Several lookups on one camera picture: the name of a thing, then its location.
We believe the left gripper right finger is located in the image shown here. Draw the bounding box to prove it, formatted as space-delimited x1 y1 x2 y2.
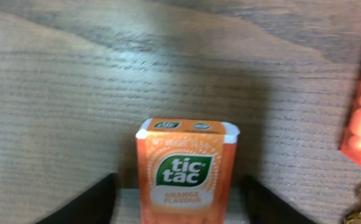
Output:
239 175 318 224

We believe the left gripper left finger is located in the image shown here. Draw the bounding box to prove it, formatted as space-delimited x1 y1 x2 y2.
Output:
34 172 120 224

